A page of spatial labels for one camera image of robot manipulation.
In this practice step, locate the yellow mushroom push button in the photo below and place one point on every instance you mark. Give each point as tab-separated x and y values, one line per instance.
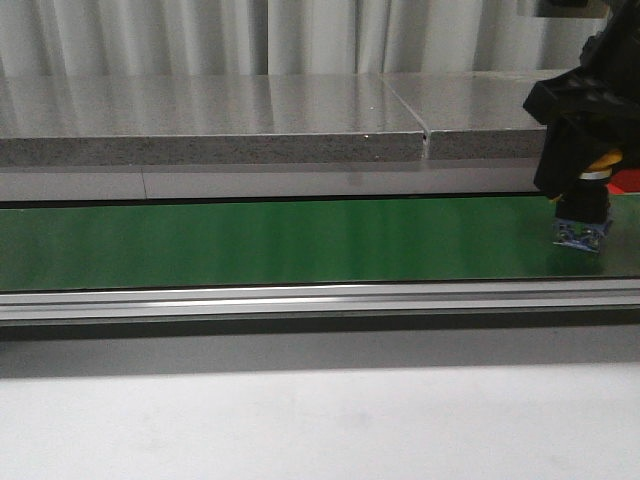
582	217

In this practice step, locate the green conveyor belt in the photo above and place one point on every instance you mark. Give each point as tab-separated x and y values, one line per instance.
301	242

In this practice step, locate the red plastic bin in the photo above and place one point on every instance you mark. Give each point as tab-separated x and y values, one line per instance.
625	182

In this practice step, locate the aluminium conveyor side rail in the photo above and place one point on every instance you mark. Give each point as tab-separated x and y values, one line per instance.
319	299

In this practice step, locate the grey stone slab right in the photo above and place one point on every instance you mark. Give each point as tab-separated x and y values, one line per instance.
473	115

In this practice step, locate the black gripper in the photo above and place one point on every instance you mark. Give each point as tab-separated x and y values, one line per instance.
593	108

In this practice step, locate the grey stone slab left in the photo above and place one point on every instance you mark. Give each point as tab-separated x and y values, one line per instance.
171	121

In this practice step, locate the white panel under slabs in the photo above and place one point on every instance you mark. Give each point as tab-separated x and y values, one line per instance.
86	183

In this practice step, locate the white pleated curtain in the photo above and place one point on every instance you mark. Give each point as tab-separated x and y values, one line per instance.
74	38

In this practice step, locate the grey stone slab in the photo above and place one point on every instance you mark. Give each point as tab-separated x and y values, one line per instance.
473	115
171	121

